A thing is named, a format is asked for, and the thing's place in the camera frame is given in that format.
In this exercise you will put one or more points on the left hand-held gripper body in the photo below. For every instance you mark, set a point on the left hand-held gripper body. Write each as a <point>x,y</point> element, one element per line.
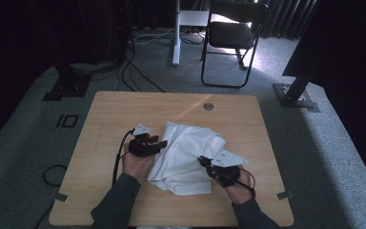
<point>141,144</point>

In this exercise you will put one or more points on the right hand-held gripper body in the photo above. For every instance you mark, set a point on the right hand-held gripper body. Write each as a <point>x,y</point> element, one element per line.
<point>227,170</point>

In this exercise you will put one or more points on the white pleated skirt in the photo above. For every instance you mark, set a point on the white pleated skirt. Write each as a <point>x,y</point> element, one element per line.
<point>184,159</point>

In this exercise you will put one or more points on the person's left hand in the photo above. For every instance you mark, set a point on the person's left hand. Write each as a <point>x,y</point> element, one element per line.
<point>135,167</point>

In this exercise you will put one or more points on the person's right hand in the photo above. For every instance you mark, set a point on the person's right hand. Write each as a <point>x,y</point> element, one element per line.
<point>241,191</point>

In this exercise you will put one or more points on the grey round table grommet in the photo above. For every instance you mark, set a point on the grey round table grommet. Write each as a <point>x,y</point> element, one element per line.
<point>208,106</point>

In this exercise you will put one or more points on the grey tape strip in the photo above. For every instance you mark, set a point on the grey tape strip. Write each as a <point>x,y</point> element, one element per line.
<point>285,195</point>
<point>61,197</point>

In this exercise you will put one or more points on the black stand with square base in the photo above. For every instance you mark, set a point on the black stand with square base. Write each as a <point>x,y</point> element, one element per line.
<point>68,86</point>

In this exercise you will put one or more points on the black stand with grey base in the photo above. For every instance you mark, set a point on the black stand with grey base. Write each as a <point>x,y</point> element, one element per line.
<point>295,95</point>

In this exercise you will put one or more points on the black folding chair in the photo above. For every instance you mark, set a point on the black folding chair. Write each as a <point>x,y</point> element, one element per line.
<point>230,35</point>

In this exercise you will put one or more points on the dark curtain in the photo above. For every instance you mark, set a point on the dark curtain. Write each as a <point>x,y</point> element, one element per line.
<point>286,19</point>

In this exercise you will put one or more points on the white desk frame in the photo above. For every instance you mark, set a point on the white desk frame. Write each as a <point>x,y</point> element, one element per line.
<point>177,38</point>

